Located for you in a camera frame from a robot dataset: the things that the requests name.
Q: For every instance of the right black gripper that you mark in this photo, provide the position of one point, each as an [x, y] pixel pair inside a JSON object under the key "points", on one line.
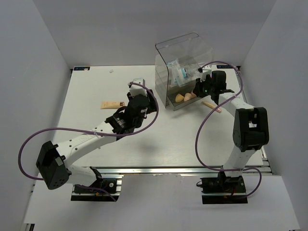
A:
{"points": [[198, 89]]}

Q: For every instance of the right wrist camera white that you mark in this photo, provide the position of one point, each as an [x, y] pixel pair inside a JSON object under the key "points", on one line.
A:
{"points": [[205, 72]]}

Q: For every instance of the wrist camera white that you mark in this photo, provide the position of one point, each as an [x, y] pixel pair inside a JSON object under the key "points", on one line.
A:
{"points": [[136, 89], [205, 72]]}

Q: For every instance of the clear acrylic organizer box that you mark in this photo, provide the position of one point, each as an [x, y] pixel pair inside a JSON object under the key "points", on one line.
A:
{"points": [[190, 50]]}

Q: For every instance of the white blue sachet packet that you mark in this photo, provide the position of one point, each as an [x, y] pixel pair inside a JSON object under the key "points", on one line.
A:
{"points": [[176, 74]]}

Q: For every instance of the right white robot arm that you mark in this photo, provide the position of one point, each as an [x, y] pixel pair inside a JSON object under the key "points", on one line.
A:
{"points": [[250, 129]]}

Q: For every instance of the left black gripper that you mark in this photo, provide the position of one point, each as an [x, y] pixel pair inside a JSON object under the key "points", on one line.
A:
{"points": [[152, 106]]}

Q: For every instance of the beige rose-gold lipstick pen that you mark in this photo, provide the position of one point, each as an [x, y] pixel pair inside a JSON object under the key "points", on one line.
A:
{"points": [[211, 106]]}

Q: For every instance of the left blue table label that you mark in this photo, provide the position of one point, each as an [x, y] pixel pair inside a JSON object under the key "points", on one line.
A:
{"points": [[81, 68]]}

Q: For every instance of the right blue table label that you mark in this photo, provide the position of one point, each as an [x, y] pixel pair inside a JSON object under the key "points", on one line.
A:
{"points": [[224, 66]]}

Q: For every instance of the beige makeup tube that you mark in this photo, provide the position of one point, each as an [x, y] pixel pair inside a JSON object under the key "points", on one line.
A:
{"points": [[112, 104]]}

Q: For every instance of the blue table label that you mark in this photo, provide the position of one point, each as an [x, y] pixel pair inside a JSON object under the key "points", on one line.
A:
{"points": [[81, 68], [224, 66]]}

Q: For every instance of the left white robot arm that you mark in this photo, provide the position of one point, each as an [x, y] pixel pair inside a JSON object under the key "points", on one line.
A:
{"points": [[55, 162]]}

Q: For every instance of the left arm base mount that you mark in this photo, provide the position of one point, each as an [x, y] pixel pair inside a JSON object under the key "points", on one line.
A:
{"points": [[101, 190]]}

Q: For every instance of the aluminium rail front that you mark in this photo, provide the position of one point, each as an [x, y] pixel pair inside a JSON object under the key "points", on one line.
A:
{"points": [[264, 169]]}

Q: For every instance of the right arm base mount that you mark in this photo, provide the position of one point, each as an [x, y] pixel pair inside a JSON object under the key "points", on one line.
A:
{"points": [[216, 192]]}

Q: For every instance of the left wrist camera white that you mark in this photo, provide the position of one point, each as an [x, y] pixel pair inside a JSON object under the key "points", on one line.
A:
{"points": [[136, 89]]}

